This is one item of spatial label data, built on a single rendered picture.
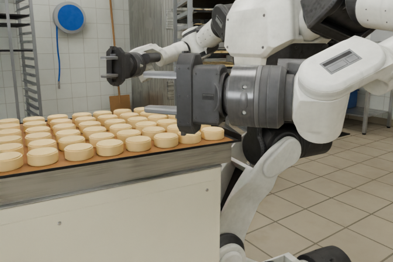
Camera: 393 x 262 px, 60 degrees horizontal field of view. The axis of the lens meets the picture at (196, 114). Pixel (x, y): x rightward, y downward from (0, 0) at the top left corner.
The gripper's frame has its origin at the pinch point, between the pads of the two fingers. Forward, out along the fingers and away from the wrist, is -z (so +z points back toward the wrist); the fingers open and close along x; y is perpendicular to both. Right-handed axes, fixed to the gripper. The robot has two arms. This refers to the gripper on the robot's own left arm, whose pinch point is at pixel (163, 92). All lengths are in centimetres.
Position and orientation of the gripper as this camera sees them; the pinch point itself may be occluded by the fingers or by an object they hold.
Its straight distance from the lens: 53.0
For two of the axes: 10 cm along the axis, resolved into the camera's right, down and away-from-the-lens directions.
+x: 0.0, -9.8, -2.0
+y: -3.0, 1.9, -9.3
